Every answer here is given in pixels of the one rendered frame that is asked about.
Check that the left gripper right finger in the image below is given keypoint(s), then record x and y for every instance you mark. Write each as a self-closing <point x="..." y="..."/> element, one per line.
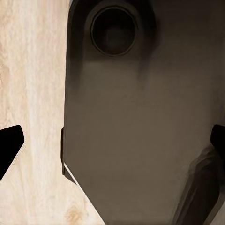
<point x="218" y="139"/>

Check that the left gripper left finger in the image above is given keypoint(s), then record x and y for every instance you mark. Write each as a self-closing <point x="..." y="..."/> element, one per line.
<point x="11" y="140"/>

